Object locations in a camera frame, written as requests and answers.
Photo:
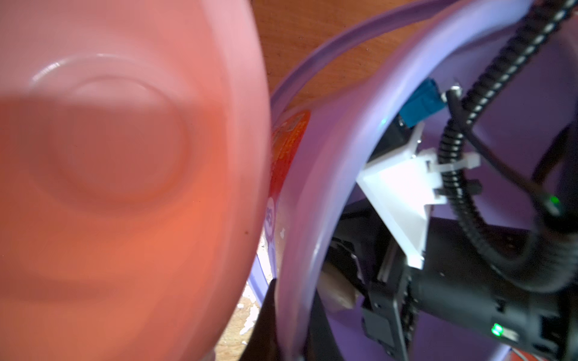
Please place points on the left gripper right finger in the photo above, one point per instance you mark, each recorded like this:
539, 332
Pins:
320, 344

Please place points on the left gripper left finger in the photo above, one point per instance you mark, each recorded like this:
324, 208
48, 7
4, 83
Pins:
263, 345

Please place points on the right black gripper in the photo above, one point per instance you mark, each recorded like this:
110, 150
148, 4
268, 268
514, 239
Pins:
366, 253

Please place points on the purple plastic bucket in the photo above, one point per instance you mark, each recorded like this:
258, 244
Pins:
332, 147

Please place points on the pink plastic bucket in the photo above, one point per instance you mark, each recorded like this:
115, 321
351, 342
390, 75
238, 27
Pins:
135, 141

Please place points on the yellow cloth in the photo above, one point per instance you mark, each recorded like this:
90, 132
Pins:
335, 290

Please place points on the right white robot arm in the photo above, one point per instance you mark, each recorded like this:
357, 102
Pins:
501, 263

